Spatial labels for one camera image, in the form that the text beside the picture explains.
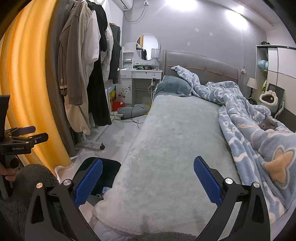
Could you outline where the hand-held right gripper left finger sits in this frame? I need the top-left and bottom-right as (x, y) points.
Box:
(24, 159), (103, 241)

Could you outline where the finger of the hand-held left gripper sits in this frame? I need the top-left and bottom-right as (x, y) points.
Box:
(10, 133), (49, 146)
(5, 126), (36, 137)

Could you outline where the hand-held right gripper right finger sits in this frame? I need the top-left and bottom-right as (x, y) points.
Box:
(193, 156), (271, 241)

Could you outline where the dark teal trash bin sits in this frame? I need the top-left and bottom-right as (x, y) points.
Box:
(72, 157), (122, 208)

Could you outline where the person's left hand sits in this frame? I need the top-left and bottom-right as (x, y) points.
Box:
(0, 162), (18, 181)

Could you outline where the grey fleece pajamas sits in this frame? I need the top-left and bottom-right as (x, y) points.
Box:
(0, 163), (197, 241)

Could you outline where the white clothes rack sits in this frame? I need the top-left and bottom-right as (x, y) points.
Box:
(75, 111), (123, 151)

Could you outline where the pale green fleece bed cover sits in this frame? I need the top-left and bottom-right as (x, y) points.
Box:
(92, 95), (243, 237)

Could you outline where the yellow curtain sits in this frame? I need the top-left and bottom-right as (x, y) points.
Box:
(0, 0), (72, 176)

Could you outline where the black fleece coat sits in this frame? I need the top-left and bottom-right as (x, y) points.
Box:
(87, 1), (112, 127)

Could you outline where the blue patterned fleece blanket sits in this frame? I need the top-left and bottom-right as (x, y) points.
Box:
(171, 65), (296, 212)

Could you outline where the grey floor cushion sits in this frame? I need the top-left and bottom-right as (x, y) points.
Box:
(117, 104), (152, 120)

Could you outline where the grey cat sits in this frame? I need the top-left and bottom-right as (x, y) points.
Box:
(258, 116), (278, 130)

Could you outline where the yellow painting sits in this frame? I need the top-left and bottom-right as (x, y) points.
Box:
(109, 85), (117, 109)

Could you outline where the blue-grey pillow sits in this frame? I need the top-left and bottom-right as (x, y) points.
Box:
(154, 75), (192, 98)

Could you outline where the white flower-shaped cat bed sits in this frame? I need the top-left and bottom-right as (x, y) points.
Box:
(259, 90), (283, 107)

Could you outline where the cream knit sweater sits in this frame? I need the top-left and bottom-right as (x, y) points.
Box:
(100, 23), (114, 81)

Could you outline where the white shirt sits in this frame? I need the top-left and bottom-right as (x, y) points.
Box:
(79, 7), (102, 81)

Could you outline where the beige bedside lamp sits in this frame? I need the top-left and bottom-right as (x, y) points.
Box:
(246, 77), (258, 99)

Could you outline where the grey knit vest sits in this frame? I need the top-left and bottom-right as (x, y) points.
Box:
(107, 23), (122, 84)

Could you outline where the black framed panel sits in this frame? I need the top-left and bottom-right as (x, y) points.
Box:
(266, 83), (285, 114)

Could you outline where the white vanity desk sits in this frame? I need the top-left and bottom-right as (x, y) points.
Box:
(120, 69), (163, 105)

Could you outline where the grey upholstered bed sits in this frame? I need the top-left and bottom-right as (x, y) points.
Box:
(89, 49), (296, 241)

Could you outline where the white vanity shelf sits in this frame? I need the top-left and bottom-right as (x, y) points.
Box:
(122, 46), (135, 70)

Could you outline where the white table lamp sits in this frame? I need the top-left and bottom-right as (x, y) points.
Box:
(151, 48), (160, 69)

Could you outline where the white wardrobe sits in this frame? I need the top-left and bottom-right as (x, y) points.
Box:
(254, 44), (296, 114)

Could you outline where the round vanity mirror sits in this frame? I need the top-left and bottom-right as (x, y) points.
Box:
(136, 34), (160, 61)

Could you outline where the white air conditioner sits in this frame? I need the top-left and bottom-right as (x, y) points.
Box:
(113, 0), (134, 10)

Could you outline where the black cable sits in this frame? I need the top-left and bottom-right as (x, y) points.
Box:
(129, 105), (148, 128)

